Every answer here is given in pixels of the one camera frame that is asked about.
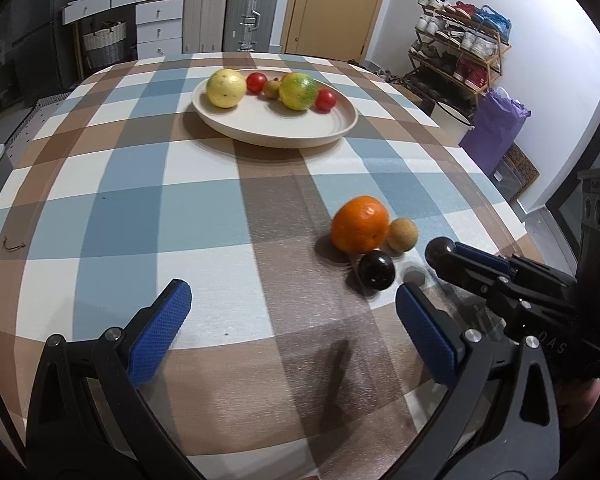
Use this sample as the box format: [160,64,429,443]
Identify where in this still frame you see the dark purple plum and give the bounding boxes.
[358,250,396,290]
[425,236,456,268]

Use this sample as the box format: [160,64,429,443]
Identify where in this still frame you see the white drawer desk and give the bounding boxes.
[60,0,184,79]

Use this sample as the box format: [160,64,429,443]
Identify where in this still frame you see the red tomato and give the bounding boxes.
[246,72,268,94]
[314,88,337,113]

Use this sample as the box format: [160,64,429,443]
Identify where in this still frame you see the wooden shoe rack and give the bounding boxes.
[403,0,513,118]

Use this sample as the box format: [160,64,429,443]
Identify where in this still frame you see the white bucket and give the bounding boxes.
[430,101,474,142]

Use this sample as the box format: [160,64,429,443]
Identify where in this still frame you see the black refrigerator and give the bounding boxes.
[0,0,79,113]

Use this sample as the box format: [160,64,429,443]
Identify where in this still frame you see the plaid tablecloth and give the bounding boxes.
[0,54,539,479]

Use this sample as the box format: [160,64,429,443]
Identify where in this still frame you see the person's right hand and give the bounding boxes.
[555,379,600,427]

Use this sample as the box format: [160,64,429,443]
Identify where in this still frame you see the purple bag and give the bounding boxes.
[460,87,531,176]

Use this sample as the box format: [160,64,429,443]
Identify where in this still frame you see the yellow round fruit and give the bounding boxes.
[206,68,247,108]

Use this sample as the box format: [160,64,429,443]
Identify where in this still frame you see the wooden door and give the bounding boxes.
[280,0,384,62]

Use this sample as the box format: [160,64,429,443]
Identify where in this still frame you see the brown kiwi fruit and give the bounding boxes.
[262,78,282,101]
[387,218,418,252]

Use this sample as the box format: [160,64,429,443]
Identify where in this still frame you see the large orange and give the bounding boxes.
[330,195,390,255]

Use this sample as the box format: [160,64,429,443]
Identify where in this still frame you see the beige suitcase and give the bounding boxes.
[182,0,226,54]

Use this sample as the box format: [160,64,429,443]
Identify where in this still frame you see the cream round plate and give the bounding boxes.
[190,80,358,148]

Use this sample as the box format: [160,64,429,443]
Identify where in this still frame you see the woven laundry basket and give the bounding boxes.
[83,21,128,70]

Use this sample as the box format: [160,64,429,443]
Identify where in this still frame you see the yellow-green round fruit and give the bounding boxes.
[278,73,318,112]

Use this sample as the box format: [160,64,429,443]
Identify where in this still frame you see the brown patterned box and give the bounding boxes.
[490,143,540,205]

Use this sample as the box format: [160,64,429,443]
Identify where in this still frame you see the silver suitcase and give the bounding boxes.
[223,0,277,52]

